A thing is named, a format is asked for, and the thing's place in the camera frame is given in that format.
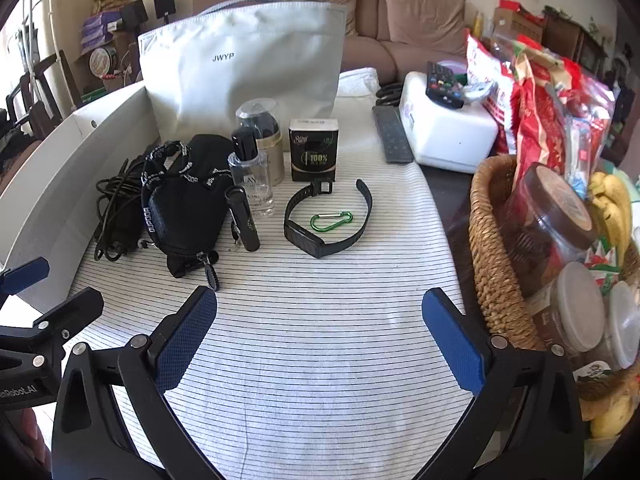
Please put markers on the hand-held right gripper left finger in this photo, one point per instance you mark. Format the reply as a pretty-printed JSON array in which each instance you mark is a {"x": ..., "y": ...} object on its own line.
[{"x": 187, "y": 340}]

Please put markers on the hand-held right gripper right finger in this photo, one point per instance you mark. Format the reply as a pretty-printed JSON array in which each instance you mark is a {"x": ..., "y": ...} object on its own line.
[{"x": 452, "y": 345}]

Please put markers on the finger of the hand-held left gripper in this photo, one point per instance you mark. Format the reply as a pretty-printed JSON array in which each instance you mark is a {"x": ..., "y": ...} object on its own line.
[
  {"x": 70, "y": 312},
  {"x": 25, "y": 274}
]

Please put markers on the white storage box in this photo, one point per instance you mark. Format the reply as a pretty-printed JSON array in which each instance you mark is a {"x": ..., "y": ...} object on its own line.
[{"x": 75, "y": 170}]

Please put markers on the black mesh pouch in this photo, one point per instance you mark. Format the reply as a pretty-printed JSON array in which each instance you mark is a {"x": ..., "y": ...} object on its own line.
[{"x": 192, "y": 210}]

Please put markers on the small black tube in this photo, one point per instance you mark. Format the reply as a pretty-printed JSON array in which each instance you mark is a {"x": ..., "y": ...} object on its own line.
[{"x": 245, "y": 220}]

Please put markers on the black smart band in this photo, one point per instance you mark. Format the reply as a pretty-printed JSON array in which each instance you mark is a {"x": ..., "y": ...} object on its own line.
[{"x": 300, "y": 232}]

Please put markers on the clear perfume bottle black cap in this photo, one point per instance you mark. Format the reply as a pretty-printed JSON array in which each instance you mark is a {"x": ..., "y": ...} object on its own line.
[{"x": 252, "y": 185}]

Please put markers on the cream bottle clear cap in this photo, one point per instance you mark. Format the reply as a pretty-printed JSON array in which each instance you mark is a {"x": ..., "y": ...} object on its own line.
[{"x": 272, "y": 145}]

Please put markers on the small black printed box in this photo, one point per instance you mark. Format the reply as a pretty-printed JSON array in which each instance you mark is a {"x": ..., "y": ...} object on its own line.
[{"x": 312, "y": 155}]

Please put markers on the wicker basket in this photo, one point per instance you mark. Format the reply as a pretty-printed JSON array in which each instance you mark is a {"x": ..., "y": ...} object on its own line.
[{"x": 492, "y": 270}]

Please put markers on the white striped table cloth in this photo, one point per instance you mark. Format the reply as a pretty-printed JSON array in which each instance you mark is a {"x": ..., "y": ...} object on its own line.
[{"x": 310, "y": 320}]

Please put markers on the plastic tub white lid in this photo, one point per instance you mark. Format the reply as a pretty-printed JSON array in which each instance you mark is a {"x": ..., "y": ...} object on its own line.
[
  {"x": 580, "y": 305},
  {"x": 625, "y": 325}
]

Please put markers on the clear jar brown lid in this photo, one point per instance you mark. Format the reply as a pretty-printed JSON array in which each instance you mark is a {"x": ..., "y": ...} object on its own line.
[{"x": 545, "y": 220}]

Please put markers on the green carabiner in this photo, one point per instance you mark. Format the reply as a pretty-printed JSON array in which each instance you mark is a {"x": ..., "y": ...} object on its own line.
[{"x": 315, "y": 223}]

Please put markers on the yellow fruit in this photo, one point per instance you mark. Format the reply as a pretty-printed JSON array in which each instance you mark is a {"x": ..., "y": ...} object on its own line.
[{"x": 612, "y": 417}]

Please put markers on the dark wooden chair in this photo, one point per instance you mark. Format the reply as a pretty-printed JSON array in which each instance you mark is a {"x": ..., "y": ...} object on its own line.
[{"x": 40, "y": 95}]

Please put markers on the bunch of bananas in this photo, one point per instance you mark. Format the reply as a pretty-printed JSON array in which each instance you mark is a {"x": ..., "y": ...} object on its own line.
[{"x": 612, "y": 210}]

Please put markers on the white tissue box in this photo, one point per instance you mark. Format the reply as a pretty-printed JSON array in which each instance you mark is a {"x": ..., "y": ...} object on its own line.
[{"x": 450, "y": 130}]

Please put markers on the flat black remote control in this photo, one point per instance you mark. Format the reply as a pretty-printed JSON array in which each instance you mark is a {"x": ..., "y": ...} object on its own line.
[{"x": 392, "y": 135}]

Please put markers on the round printed tin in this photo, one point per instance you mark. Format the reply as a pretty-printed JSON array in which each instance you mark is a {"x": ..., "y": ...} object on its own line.
[{"x": 102, "y": 61}]

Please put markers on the purple packets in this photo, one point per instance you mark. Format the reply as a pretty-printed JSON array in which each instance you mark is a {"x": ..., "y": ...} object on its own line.
[{"x": 100, "y": 30}]

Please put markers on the white and red snack bag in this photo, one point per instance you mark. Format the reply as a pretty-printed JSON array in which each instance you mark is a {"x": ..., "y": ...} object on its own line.
[{"x": 487, "y": 90}]

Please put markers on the black remote coloured buttons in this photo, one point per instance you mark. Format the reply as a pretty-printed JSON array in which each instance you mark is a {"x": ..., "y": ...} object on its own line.
[{"x": 440, "y": 85}]

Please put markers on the white fabric tote bag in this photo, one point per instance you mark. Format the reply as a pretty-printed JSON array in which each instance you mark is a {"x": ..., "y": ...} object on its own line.
[{"x": 240, "y": 85}]

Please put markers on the red snack packets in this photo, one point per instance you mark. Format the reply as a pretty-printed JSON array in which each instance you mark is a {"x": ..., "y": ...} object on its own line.
[{"x": 585, "y": 120}]

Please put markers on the white folded towel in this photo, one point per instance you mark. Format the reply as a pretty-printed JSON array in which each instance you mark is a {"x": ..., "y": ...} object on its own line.
[{"x": 357, "y": 80}]

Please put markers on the black square speaker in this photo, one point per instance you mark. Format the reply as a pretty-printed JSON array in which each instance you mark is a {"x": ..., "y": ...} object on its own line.
[
  {"x": 163, "y": 4},
  {"x": 134, "y": 12}
]

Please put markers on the brown sofa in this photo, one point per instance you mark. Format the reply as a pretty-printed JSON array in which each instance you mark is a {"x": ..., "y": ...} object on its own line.
[{"x": 370, "y": 57}]

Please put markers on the yellow bottle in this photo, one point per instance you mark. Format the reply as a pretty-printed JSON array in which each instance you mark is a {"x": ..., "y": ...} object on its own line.
[{"x": 478, "y": 25}]

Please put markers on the cardboard box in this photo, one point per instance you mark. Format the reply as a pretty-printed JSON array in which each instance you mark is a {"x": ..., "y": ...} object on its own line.
[{"x": 517, "y": 25}]

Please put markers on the dark wooden cabinet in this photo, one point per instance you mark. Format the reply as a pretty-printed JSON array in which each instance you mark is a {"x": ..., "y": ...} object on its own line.
[{"x": 575, "y": 40}]

